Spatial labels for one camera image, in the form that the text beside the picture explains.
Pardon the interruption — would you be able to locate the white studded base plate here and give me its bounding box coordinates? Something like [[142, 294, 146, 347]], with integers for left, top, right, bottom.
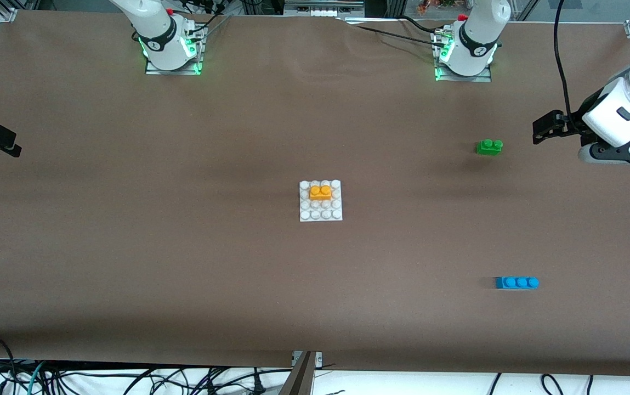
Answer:
[[299, 180, 344, 222]]

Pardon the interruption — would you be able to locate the brown table cover sheet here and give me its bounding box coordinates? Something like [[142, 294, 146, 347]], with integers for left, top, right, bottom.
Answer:
[[0, 10, 630, 377]]

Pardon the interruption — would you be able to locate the blue three-stud toy block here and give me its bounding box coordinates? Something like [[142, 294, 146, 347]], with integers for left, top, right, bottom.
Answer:
[[495, 276, 540, 290]]

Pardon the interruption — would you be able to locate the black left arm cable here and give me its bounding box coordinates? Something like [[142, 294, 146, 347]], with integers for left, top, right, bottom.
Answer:
[[553, 0, 574, 119]]

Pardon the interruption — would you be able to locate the black base cable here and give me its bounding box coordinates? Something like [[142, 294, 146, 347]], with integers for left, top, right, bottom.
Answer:
[[186, 11, 233, 39]]

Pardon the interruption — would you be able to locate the short black cable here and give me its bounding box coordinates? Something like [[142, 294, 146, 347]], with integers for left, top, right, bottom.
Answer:
[[400, 15, 447, 33]]

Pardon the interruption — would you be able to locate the long black cable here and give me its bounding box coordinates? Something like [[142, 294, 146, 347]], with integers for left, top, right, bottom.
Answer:
[[342, 19, 447, 50]]

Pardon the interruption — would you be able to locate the aluminium frame post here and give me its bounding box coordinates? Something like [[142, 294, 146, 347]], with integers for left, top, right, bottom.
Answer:
[[278, 351, 316, 395]]

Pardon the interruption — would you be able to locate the teal cable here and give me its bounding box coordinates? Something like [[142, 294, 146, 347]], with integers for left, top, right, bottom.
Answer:
[[29, 360, 48, 395]]

